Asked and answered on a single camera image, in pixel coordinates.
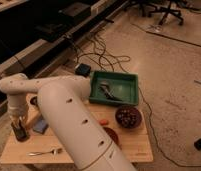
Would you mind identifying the orange bowl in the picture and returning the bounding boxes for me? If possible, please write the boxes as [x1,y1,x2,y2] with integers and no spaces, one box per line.
[103,127,119,145]

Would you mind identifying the metal tool in tray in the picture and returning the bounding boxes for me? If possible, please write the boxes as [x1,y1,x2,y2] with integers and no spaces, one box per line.
[99,82,114,99]

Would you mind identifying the black office chair base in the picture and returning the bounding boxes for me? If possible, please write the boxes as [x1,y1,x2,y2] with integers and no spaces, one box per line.
[130,0,184,26]

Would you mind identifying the black power adapter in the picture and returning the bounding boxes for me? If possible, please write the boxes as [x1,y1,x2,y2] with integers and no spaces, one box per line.
[75,63,91,77]

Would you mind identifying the small metal can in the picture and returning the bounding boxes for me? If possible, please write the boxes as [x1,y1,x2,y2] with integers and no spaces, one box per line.
[30,96,38,107]

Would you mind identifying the small wooden table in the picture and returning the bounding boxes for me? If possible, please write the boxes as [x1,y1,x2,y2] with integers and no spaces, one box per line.
[0,102,153,164]

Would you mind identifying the green plastic tray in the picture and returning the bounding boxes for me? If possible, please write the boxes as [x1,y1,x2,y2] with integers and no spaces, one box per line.
[89,71,139,106]

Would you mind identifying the black eraser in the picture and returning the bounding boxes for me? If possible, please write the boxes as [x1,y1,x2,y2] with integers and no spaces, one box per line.
[11,122,29,142]

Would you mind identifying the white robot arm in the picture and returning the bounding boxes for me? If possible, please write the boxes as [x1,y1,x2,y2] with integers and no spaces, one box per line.
[0,73,137,171]

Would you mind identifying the orange carrot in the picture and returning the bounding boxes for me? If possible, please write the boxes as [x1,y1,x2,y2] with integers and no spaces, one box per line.
[99,119,109,126]

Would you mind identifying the dark patterned bowl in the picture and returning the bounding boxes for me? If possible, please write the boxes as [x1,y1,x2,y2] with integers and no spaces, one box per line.
[115,105,142,129]

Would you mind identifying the blue sponge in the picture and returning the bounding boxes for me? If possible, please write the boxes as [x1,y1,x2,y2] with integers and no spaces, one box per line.
[33,116,48,134]

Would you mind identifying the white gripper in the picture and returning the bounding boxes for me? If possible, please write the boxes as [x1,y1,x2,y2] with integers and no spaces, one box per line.
[7,95,29,128]

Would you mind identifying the black device on shelf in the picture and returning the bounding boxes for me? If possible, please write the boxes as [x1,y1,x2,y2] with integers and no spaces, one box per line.
[35,2,91,42]

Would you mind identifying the silver fork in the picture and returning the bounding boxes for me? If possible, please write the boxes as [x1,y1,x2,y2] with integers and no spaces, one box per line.
[28,148,63,156]

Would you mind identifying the black floor cables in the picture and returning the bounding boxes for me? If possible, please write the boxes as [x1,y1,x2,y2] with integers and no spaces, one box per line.
[65,31,132,74]

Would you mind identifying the black plug on floor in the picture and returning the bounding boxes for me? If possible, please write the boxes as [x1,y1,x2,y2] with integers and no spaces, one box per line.
[194,138,201,151]

